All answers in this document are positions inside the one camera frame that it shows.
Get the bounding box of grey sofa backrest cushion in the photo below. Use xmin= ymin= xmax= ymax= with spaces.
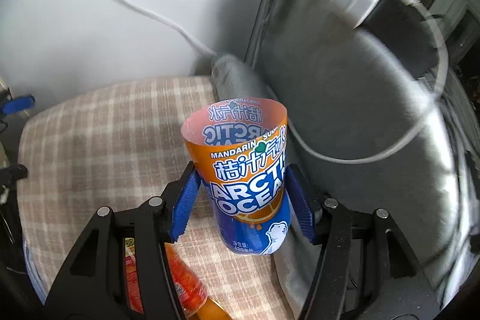
xmin=252 ymin=0 xmax=475 ymax=301

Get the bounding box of red orange cut bottle cup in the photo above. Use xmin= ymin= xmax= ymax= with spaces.
xmin=124 ymin=238 xmax=208 ymax=318

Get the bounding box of plaid beige cushion cover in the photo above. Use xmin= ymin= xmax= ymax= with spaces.
xmin=18 ymin=76 xmax=293 ymax=319

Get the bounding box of white cable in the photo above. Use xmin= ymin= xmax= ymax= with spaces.
xmin=86 ymin=0 xmax=449 ymax=165

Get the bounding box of brown paper cup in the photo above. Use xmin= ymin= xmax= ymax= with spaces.
xmin=192 ymin=297 xmax=232 ymax=320

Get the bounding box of grey rolled blanket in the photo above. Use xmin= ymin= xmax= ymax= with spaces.
xmin=211 ymin=54 xmax=277 ymax=101

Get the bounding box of blue orange Arctic Ocean cup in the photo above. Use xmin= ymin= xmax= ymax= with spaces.
xmin=181 ymin=97 xmax=291 ymax=255

